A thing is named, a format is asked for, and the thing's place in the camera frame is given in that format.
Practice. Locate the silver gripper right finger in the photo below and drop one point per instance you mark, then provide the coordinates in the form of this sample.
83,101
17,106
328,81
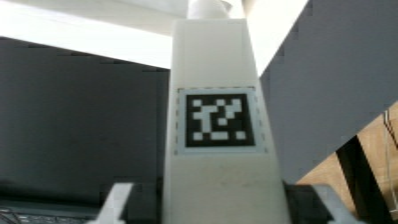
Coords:
342,217

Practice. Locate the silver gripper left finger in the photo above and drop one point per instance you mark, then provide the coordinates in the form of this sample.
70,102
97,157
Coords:
111,212

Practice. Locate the white desk top tray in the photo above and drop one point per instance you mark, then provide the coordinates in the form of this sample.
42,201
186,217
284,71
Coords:
118,30

